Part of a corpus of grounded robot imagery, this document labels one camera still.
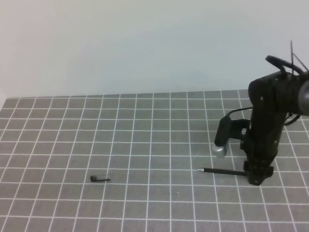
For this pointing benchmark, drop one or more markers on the translucent pen cap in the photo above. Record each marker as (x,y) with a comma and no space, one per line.
(99,178)

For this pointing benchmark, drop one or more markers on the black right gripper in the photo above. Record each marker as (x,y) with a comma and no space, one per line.
(260,138)

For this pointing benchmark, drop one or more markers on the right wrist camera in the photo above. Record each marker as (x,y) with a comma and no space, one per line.
(219,146)

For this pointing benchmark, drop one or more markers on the grey grid tablecloth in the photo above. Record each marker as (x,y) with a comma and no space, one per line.
(150,146)

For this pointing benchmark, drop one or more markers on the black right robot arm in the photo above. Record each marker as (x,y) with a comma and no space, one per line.
(273,98)

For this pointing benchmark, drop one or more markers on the black pen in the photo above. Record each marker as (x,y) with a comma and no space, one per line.
(222,171)

